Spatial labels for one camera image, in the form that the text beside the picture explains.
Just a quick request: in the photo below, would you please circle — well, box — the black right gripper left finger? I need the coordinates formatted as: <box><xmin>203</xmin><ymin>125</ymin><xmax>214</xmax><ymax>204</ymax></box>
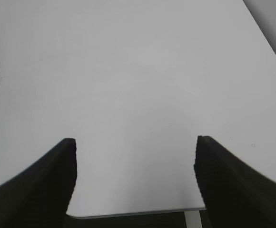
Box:
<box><xmin>0</xmin><ymin>138</ymin><xmax>78</xmax><ymax>228</ymax></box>

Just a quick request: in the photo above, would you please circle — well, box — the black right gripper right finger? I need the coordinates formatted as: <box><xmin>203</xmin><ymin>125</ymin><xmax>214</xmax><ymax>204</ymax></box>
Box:
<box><xmin>194</xmin><ymin>136</ymin><xmax>276</xmax><ymax>228</ymax></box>

